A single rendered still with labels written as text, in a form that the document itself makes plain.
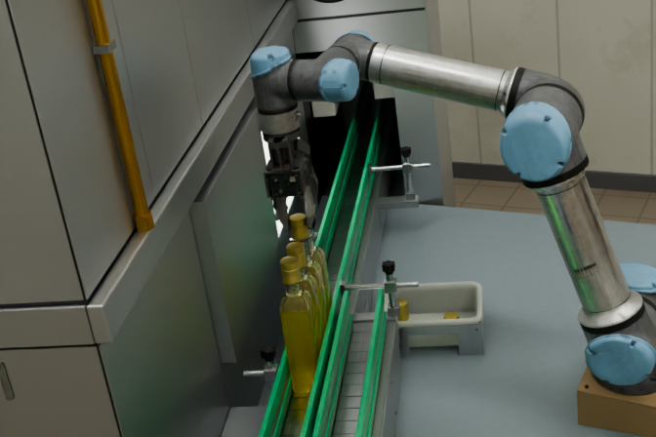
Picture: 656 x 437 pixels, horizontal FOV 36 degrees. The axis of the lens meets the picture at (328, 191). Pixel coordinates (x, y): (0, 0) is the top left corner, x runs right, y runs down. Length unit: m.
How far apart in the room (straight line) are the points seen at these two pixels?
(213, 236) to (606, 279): 0.69
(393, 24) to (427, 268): 0.68
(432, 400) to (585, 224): 0.61
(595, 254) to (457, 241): 1.05
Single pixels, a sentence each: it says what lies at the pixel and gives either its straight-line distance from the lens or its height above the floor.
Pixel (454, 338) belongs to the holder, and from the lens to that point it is 2.28.
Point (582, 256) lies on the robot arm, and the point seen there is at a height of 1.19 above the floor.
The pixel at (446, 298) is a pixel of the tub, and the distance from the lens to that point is 2.40.
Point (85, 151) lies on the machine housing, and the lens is 1.40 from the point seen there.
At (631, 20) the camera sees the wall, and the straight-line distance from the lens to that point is 4.53.
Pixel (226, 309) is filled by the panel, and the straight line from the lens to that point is 1.90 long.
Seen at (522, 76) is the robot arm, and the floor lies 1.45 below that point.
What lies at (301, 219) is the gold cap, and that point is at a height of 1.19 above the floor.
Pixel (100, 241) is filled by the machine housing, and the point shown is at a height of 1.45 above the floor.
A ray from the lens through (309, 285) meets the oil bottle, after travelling 1.95.
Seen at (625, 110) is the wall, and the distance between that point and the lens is 4.66.
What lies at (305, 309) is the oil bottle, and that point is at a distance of 1.90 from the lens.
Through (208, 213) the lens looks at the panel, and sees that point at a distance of 1.81.
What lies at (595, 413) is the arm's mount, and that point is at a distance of 2.06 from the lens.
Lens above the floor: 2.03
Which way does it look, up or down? 24 degrees down
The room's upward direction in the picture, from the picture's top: 8 degrees counter-clockwise
